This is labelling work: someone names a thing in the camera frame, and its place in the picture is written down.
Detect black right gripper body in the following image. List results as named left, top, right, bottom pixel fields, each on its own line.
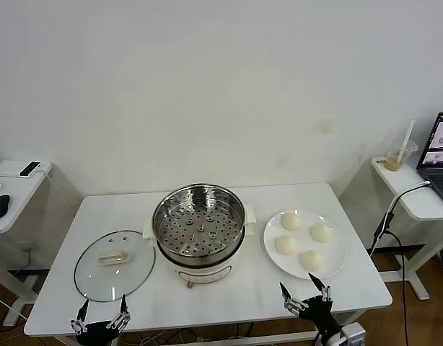
left=299, top=295, right=343, bottom=340

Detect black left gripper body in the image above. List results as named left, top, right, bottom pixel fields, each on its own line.
left=75, top=321, right=120, bottom=346

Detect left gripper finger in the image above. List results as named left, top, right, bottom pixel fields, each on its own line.
left=105, top=293, right=131, bottom=331
left=70, top=298, right=91, bottom=334

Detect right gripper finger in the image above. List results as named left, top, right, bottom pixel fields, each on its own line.
left=307, top=272, right=333, bottom=303
left=278, top=281, right=309, bottom=318

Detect white steamed baozi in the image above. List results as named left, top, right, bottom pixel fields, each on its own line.
left=299, top=250, right=325, bottom=271
left=310, top=223, right=333, bottom=243
left=281, top=212, right=302, bottom=231
left=274, top=235, right=298, bottom=256

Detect round glass lid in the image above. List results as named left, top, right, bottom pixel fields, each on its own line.
left=73, top=229, right=157, bottom=303

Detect stainless steel steamer basket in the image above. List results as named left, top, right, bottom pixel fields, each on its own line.
left=144, top=182, right=258, bottom=259

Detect white round plate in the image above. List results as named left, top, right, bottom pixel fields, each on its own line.
left=263, top=208, right=348, bottom=280

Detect cream electric cooker base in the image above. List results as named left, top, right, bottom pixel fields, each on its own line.
left=144, top=216, right=257, bottom=290

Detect white side table with cup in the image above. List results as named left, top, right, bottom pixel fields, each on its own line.
left=371, top=156, right=443, bottom=300

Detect white side table with mouse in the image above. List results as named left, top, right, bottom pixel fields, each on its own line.
left=0, top=160, right=53, bottom=327

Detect clear plastic drink cup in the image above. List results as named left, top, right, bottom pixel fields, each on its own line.
left=383, top=138, right=419, bottom=171

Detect black white phone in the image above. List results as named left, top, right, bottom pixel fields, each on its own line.
left=19, top=161, right=41, bottom=177

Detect dark laptop beside cup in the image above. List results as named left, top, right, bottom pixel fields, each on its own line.
left=415, top=111, right=443, bottom=208

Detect flat white box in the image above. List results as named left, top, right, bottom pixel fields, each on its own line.
left=0, top=160, right=51, bottom=178

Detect white drinking straw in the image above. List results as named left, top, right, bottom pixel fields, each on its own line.
left=396, top=120, right=416, bottom=165

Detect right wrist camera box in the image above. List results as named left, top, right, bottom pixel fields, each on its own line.
left=342, top=322, right=365, bottom=346

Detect white main table frame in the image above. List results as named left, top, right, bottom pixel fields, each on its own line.
left=111, top=309, right=367, bottom=346

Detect white cables under table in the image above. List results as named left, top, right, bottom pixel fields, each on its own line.
left=134, top=329, right=204, bottom=346

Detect white laptop cable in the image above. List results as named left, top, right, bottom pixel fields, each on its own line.
left=387, top=181, right=431, bottom=217

